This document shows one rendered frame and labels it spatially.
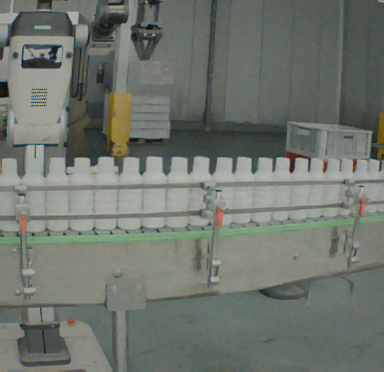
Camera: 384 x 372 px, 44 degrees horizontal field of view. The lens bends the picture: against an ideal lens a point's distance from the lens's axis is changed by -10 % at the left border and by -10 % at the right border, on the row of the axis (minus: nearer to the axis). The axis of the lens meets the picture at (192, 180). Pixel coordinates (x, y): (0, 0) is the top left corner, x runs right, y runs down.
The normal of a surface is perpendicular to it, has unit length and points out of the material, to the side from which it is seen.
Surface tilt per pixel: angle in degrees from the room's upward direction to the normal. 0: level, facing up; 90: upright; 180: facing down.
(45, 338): 90
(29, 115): 90
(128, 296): 90
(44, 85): 90
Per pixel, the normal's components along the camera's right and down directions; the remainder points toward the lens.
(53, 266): 0.39, 0.20
